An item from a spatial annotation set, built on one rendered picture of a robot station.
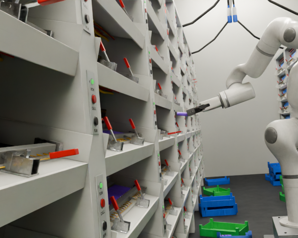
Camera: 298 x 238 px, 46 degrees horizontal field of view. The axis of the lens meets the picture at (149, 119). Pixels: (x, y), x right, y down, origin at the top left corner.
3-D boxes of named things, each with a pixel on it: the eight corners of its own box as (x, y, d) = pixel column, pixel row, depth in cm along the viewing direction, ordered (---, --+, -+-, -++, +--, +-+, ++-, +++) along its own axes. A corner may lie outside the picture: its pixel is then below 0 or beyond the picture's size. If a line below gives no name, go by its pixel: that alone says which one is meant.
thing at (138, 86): (147, 101, 133) (153, 65, 132) (92, 82, 73) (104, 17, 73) (96, 93, 136) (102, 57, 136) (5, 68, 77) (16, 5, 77)
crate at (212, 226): (249, 232, 258) (248, 220, 258) (239, 240, 241) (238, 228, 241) (211, 228, 275) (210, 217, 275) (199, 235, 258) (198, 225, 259)
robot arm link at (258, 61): (249, 33, 162) (220, 84, 181) (261, 52, 150) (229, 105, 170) (265, 37, 164) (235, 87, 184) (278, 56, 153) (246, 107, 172)
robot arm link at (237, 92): (222, 86, 173) (227, 98, 167) (248, 76, 171) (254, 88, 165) (225, 97, 179) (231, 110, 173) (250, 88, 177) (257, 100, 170)
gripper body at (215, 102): (219, 94, 178) (198, 102, 180) (220, 92, 168) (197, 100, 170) (224, 107, 178) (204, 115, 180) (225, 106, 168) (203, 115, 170)
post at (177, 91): (195, 229, 276) (174, 1, 282) (194, 233, 267) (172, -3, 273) (170, 230, 280) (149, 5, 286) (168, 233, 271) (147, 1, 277)
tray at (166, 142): (173, 144, 201) (176, 128, 201) (156, 153, 141) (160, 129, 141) (139, 138, 205) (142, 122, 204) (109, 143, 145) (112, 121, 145)
